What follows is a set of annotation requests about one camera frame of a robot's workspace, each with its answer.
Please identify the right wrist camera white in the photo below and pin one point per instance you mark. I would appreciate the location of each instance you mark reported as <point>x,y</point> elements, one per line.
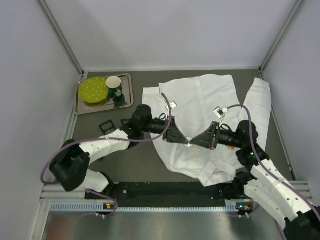
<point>220,112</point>

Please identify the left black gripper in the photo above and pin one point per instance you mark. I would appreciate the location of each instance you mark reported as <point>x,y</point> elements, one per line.
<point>169,130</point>

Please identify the white cup dark base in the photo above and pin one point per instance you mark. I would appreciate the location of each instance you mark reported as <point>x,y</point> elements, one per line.
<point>114,85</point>

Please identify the round clear blue brooch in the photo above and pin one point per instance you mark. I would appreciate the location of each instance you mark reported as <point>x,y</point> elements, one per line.
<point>188,144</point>

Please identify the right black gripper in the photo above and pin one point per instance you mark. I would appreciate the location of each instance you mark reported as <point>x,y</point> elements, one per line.
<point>214,135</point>

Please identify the grey slotted cable duct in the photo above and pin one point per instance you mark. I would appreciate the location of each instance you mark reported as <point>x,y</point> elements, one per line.
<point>101,207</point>

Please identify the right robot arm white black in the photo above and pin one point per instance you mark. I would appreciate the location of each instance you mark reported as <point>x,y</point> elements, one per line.
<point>298,217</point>

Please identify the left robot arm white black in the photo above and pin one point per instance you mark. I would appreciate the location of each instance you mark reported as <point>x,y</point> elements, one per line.
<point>70,166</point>

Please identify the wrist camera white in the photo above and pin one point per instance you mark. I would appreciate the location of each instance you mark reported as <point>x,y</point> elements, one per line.
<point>171,106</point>
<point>220,112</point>

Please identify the black square frame left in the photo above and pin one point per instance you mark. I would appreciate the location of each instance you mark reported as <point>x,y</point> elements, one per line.
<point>107,127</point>

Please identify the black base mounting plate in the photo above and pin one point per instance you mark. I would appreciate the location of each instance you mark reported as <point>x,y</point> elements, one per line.
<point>172,194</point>

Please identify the green polka dot plate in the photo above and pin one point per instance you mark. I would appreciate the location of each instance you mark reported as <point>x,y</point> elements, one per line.
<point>93,90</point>

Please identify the black square frame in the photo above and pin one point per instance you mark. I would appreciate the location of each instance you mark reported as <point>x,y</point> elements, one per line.
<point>125,122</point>
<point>107,127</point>

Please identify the black square frame right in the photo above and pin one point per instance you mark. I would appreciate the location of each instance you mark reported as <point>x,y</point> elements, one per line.
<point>125,122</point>

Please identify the white shirt garment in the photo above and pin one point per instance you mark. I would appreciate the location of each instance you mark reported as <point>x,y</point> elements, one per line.
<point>196,99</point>

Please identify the silver metal tray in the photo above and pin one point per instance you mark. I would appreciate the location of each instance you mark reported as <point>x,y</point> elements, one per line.
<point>124,101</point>

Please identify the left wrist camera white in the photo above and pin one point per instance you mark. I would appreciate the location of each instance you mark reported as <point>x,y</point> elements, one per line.
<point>171,106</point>

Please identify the sparkly snowflake brooch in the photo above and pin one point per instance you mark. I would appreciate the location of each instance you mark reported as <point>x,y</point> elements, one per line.
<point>196,149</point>

